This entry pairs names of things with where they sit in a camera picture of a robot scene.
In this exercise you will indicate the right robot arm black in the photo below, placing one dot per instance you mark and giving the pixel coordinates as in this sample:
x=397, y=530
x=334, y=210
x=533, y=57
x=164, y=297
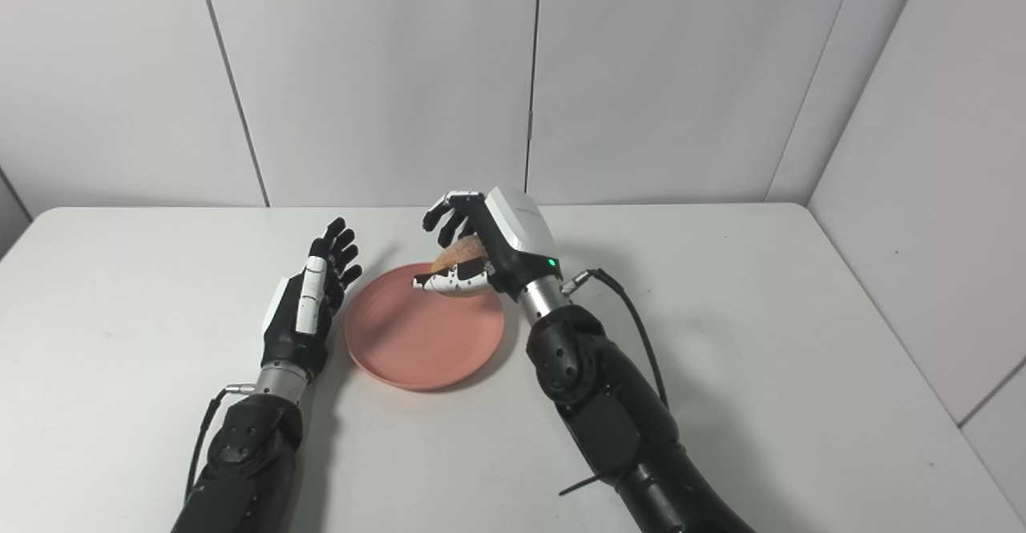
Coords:
x=609, y=413

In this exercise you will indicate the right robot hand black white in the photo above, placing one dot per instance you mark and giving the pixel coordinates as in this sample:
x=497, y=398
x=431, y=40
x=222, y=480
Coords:
x=501, y=240

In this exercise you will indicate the pink round plate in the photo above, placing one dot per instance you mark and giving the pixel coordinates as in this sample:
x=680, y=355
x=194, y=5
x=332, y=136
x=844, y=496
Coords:
x=421, y=329

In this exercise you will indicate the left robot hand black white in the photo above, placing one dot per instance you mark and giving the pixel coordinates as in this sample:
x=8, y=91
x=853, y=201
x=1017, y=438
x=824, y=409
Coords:
x=309, y=308

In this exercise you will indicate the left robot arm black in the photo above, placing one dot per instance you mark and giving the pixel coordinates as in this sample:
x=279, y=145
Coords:
x=248, y=461

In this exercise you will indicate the bread roll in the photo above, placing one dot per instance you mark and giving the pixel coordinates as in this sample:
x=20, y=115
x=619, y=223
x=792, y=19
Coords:
x=458, y=254

